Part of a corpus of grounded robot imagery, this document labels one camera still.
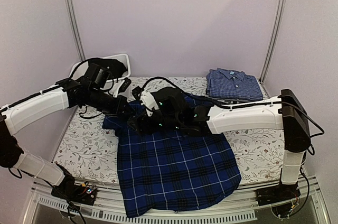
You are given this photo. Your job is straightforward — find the folded blue gingham shirt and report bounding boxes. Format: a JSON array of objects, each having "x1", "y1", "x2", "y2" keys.
[{"x1": 206, "y1": 68, "x2": 263, "y2": 101}]

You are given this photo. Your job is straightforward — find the right aluminium frame post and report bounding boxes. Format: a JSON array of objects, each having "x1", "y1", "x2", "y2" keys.
[{"x1": 259, "y1": 0, "x2": 287, "y2": 85}]

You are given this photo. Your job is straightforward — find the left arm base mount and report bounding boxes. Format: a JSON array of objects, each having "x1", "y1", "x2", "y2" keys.
[{"x1": 51, "y1": 180, "x2": 97, "y2": 206}]

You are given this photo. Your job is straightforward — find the floral patterned table mat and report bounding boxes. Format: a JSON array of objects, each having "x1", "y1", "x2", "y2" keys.
[{"x1": 51, "y1": 77, "x2": 301, "y2": 188}]

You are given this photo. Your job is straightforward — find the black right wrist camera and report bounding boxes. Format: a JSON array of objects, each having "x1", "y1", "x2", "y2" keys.
[{"x1": 140, "y1": 87, "x2": 189, "y2": 117}]

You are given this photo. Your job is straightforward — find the black shirt in bin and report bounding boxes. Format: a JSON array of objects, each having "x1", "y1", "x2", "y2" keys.
[{"x1": 88, "y1": 58, "x2": 127, "y2": 80}]

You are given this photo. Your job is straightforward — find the white plastic bin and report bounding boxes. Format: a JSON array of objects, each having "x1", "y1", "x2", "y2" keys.
[{"x1": 70, "y1": 53, "x2": 131, "y2": 80}]

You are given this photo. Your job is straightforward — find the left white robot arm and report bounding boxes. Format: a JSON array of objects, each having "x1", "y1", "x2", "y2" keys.
[{"x1": 1, "y1": 77, "x2": 131, "y2": 200}]

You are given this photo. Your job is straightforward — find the dark blue plaid shirt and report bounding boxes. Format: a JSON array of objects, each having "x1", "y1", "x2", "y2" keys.
[{"x1": 102, "y1": 92, "x2": 241, "y2": 219}]

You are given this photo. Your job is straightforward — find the aluminium frame post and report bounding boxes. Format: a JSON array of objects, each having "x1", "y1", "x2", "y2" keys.
[
  {"x1": 259, "y1": 0, "x2": 287, "y2": 85},
  {"x1": 65, "y1": 0, "x2": 86, "y2": 61}
]

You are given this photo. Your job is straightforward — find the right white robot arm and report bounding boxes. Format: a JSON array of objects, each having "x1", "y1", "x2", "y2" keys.
[{"x1": 128, "y1": 87, "x2": 311, "y2": 201}]

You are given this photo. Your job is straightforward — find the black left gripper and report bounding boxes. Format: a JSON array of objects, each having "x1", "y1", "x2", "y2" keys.
[{"x1": 88, "y1": 88, "x2": 136, "y2": 118}]

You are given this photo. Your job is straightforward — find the left aluminium frame post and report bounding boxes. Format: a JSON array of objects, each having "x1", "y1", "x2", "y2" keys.
[{"x1": 65, "y1": 0, "x2": 86, "y2": 61}]

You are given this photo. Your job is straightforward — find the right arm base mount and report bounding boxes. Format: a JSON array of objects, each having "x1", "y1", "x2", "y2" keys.
[{"x1": 255, "y1": 182, "x2": 301, "y2": 219}]

